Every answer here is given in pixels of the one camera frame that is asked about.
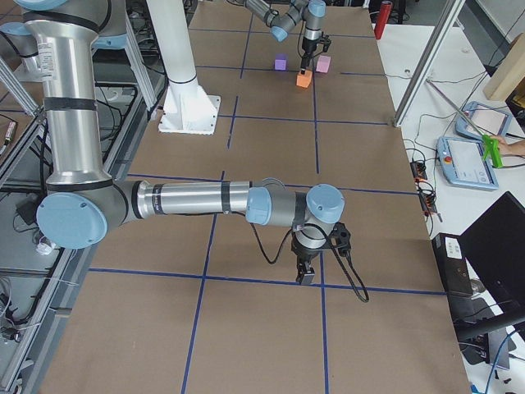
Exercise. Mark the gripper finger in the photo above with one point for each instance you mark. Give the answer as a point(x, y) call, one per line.
point(301, 270)
point(309, 276)
point(303, 65)

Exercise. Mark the black USB hub right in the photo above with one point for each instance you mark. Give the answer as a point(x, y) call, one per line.
point(428, 202)

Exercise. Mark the teach pendant tablet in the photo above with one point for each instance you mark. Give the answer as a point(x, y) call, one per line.
point(463, 165)
point(489, 121)

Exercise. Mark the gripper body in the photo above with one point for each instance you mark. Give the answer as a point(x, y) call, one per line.
point(308, 48)
point(303, 254)

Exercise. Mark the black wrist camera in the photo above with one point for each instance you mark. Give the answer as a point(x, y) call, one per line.
point(325, 41)
point(341, 239)

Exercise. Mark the black USB hub left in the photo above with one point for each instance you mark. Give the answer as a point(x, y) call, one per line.
point(418, 169)

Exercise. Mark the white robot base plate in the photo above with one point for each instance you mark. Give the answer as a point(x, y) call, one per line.
point(189, 111)

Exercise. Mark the black usb hub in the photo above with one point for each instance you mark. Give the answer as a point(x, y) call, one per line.
point(418, 169)
point(428, 202)

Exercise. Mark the purple foam block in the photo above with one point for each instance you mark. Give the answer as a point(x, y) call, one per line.
point(280, 62)

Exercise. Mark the person's hand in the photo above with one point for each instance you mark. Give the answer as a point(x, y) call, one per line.
point(512, 149)

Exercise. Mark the red cylinder bottle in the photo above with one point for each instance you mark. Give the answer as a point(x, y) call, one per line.
point(382, 18)

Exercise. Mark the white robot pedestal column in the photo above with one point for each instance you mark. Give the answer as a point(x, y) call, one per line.
point(171, 30)

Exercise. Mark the near teach pendant tablet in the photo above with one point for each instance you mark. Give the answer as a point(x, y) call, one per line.
point(463, 165)

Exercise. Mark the grey aluminium frame post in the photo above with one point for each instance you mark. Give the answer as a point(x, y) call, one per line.
point(444, 24)

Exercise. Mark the black computer box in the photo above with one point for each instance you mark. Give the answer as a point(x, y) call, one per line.
point(452, 265)

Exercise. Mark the far teach pendant tablet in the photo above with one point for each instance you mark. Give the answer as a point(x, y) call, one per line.
point(489, 121)

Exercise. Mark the pink foam block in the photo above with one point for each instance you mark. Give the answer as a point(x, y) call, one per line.
point(323, 64)

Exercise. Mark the orange foam block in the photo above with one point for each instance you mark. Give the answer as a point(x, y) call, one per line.
point(304, 79)

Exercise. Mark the black monitor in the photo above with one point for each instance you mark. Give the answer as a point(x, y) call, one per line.
point(494, 247)

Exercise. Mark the green handled reacher grabber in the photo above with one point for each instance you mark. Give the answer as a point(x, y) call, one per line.
point(490, 145)

